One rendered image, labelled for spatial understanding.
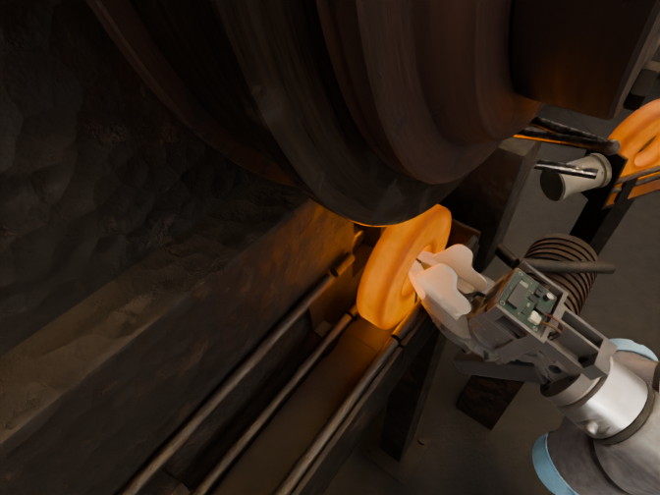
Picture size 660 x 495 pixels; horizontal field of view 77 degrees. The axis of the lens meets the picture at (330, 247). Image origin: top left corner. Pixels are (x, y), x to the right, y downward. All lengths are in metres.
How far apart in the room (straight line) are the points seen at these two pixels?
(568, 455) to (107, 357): 0.48
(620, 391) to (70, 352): 0.45
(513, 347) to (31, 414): 0.38
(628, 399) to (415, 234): 0.24
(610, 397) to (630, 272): 1.29
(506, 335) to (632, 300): 1.23
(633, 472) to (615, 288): 1.18
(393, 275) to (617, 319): 1.22
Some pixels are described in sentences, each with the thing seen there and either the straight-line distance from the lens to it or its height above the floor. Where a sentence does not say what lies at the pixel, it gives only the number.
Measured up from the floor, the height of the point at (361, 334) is 0.66.
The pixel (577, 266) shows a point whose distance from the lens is 0.82.
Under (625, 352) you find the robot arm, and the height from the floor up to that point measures 0.61.
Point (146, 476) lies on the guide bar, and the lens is 0.40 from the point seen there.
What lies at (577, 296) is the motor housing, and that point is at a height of 0.52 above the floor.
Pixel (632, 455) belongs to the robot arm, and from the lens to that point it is 0.51.
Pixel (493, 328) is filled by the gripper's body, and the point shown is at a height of 0.75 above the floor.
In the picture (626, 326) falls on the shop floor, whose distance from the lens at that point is 1.58.
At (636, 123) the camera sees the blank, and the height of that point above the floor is 0.76.
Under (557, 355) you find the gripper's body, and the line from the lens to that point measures 0.46.
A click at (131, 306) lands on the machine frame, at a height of 0.87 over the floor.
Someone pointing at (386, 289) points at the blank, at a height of 0.77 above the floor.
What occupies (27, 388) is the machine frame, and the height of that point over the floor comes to 0.87.
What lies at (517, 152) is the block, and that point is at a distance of 0.59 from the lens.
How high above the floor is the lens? 1.10
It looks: 46 degrees down
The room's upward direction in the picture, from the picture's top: 2 degrees counter-clockwise
